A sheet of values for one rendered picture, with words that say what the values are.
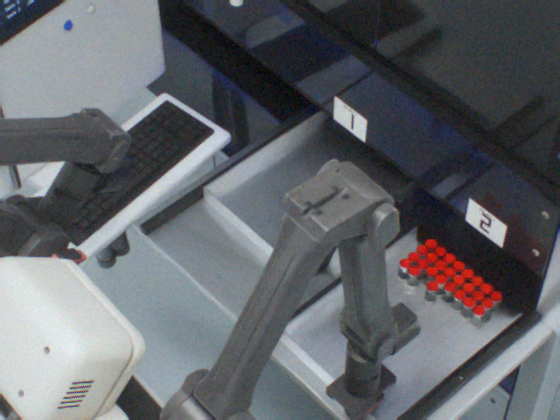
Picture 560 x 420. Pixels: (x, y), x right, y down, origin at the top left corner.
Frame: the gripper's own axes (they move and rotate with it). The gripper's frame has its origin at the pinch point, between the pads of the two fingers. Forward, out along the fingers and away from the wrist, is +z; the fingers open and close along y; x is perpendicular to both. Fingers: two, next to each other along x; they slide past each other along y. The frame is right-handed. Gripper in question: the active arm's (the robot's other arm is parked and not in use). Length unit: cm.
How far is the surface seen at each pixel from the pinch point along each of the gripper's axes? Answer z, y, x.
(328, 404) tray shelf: 2.3, -1.7, 5.4
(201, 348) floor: 89, 23, 76
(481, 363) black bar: 0.0, 22.5, -7.2
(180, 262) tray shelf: 2.0, -1.4, 45.6
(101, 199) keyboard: 7, -1, 72
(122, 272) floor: 89, 23, 109
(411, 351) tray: 1.8, 16.3, 3.2
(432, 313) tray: 1.7, 24.8, 6.3
